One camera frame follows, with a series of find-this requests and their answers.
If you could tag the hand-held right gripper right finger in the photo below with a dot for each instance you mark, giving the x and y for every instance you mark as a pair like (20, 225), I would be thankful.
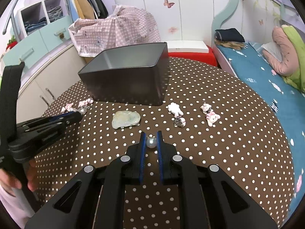
(159, 152)

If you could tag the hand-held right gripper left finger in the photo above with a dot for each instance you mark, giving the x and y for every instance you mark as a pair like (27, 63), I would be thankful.
(143, 152)

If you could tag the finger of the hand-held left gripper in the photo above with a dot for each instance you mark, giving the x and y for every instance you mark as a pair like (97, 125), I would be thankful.
(54, 130)
(62, 117)

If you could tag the white pearl bead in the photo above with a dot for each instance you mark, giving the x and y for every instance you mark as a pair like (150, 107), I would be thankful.
(151, 143)

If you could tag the pearl charm with pink bears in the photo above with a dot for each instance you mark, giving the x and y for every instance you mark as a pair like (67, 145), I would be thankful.
(82, 107)

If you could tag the dark grey metal box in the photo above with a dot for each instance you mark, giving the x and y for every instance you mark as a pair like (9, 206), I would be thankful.
(124, 81)

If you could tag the person's left hand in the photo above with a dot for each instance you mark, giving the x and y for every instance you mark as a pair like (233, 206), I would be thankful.
(10, 180)

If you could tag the small grey white charm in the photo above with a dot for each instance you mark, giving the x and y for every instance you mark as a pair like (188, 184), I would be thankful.
(180, 122)

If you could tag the pale green jade pendant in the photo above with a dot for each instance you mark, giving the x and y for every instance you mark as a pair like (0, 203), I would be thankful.
(125, 120)

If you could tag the white bear charm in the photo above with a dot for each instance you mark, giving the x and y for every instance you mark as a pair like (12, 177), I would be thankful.
(174, 108)

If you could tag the cream cabinet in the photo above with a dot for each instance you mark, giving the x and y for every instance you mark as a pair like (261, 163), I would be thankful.
(59, 69)

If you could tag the wide teal drawer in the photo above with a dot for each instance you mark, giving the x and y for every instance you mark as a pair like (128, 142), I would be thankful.
(26, 47)

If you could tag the red green plush toy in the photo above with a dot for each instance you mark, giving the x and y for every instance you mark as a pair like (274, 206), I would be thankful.
(10, 43)

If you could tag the pink bear charm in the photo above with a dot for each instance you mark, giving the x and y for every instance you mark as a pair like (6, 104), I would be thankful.
(212, 118)

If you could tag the small white cat charm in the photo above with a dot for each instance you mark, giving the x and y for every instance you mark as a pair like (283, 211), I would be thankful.
(205, 107)

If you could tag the brown polka dot tablecloth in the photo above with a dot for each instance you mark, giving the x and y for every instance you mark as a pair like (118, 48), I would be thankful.
(226, 128)

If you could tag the folded blue jeans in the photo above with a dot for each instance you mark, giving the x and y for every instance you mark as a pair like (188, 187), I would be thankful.
(34, 25)

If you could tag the small teal drawer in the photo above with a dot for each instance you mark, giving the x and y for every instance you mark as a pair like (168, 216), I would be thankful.
(51, 32)

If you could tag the folded grey clothes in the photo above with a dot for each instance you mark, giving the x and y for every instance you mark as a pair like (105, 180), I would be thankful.
(55, 14)

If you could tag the red stool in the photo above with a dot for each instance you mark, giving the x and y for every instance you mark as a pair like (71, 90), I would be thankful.
(190, 56)

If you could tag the pink checked cloth cover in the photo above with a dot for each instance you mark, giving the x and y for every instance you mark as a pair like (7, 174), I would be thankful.
(124, 26)

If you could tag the white flat box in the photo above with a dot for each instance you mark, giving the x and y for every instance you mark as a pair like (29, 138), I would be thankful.
(187, 45)

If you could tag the hanging clothes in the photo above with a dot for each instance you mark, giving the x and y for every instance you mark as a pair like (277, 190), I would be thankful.
(85, 2)

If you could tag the teal patterned bed sheet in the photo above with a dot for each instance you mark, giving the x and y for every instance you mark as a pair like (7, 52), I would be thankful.
(262, 81)

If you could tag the tan folded clothes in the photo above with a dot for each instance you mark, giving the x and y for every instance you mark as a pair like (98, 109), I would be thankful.
(230, 45)

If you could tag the dark folded clothes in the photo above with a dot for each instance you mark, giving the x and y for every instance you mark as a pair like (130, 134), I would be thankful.
(230, 34)

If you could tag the white wardrobe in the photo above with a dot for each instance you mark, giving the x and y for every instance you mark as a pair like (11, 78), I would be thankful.
(171, 4)

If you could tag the pink pillow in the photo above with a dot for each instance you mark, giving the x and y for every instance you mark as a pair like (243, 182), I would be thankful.
(282, 52)

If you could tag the green blanket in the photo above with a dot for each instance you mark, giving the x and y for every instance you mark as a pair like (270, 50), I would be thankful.
(296, 59)

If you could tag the light green bed headboard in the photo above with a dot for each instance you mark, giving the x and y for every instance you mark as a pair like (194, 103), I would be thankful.
(257, 9)

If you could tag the grey metal rail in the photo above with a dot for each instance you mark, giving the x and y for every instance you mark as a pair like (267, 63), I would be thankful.
(12, 12)

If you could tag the pink butterfly wall sticker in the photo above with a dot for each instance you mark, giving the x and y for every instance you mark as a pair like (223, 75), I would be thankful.
(168, 3)

